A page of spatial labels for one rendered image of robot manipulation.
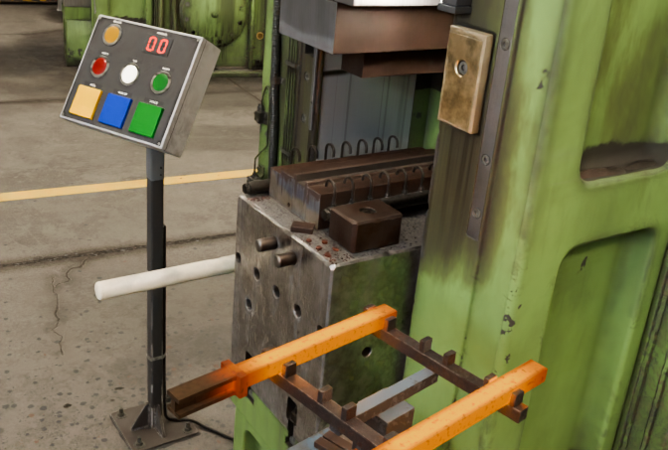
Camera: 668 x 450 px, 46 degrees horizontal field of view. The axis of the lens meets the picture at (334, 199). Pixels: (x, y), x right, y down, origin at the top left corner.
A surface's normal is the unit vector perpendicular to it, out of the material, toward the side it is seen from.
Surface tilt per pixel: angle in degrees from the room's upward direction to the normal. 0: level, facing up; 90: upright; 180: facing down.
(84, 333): 0
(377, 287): 90
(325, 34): 90
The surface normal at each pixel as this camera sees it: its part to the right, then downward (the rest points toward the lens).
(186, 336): 0.09, -0.92
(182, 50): -0.40, -0.22
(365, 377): 0.55, 0.36
